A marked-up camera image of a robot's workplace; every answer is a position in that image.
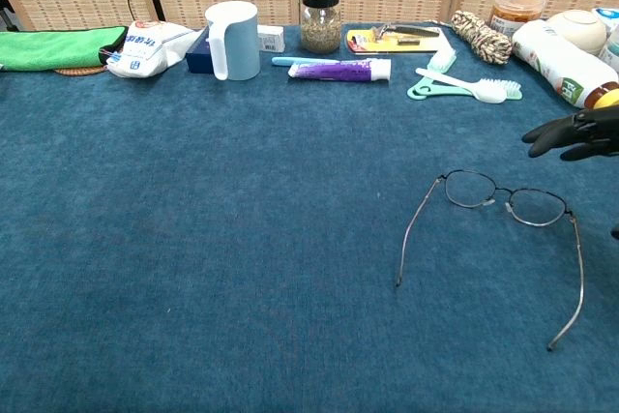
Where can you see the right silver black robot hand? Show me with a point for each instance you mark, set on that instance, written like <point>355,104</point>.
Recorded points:
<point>580,135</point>

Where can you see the black wire-rim eyeglasses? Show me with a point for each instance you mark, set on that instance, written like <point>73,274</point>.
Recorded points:
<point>469,188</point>

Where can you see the white bottle yellow cap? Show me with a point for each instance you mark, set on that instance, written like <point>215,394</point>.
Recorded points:
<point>556,60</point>

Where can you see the teal plastic brush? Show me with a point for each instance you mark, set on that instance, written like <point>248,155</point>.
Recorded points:
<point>512,91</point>

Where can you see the white plastic spoon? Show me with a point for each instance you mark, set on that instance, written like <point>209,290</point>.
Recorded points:
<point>488,91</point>

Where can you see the beige round bowl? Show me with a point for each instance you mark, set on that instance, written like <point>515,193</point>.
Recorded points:
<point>578,28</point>

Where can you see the white blue medicine box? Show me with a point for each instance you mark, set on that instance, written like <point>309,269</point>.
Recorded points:
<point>610,16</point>

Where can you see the clear tub brown contents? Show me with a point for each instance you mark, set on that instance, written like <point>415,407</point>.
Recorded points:
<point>517,9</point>

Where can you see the teal plastic comb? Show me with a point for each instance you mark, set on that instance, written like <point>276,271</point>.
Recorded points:
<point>442,60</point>

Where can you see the razor on yellow card pack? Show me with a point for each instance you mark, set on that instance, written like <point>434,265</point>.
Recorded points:
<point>387,43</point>

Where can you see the purple white toothpaste tube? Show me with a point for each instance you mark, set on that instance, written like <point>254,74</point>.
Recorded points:
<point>338,69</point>

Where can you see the glass jar black lid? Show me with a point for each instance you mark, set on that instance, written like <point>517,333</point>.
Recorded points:
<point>320,26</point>

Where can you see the light blue toothbrush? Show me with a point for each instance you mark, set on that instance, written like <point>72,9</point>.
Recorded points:
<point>290,61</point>

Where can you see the small white box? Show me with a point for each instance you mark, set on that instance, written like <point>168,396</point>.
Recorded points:
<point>272,39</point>

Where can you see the dark blue carton box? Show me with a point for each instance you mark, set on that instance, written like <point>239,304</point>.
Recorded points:
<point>197,57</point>

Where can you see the blue felt table mat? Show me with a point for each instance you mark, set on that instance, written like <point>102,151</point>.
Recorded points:
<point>193,239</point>

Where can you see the white bag blue print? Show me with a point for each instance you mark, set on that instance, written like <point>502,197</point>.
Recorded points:
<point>145,52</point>

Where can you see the brown woven rattan coaster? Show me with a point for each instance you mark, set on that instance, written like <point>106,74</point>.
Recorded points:
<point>79,71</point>

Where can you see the green microfibre towel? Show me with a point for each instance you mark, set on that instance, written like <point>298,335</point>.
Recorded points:
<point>53,48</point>

